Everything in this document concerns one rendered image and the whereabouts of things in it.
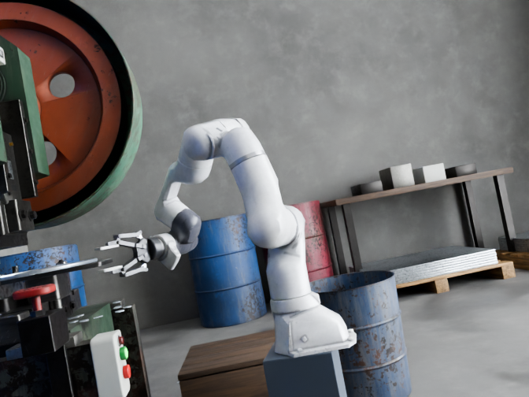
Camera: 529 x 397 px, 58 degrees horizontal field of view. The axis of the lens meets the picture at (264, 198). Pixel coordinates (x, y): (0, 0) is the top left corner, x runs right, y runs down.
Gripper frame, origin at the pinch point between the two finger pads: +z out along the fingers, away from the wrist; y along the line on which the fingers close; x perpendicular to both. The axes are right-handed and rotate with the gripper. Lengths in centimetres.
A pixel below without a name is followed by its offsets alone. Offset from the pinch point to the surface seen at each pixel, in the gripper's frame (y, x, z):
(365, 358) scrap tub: -57, 44, -78
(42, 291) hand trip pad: -2, 32, 42
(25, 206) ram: 17.9, -1.9, 22.0
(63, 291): -5.6, 5.0, 19.6
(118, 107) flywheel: 49, -4, -18
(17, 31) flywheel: 81, -31, -3
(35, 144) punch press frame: 36.3, -7.6, 12.7
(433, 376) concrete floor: -77, 59, -113
